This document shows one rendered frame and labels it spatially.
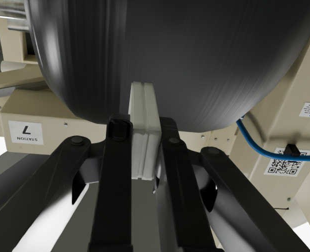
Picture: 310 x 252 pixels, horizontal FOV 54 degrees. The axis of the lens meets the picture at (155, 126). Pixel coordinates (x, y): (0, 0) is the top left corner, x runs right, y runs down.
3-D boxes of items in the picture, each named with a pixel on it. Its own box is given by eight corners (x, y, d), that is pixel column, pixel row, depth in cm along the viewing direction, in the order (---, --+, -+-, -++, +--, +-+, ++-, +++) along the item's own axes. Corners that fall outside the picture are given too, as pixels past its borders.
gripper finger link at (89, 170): (127, 189, 14) (60, 185, 14) (128, 135, 18) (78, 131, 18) (130, 162, 13) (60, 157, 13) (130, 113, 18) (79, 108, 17)
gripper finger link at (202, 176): (162, 164, 13) (226, 169, 14) (154, 115, 18) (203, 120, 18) (157, 191, 14) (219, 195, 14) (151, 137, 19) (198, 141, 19)
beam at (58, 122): (212, 131, 90) (201, 168, 99) (199, 89, 110) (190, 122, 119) (-4, 112, 83) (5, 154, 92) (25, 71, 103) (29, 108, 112)
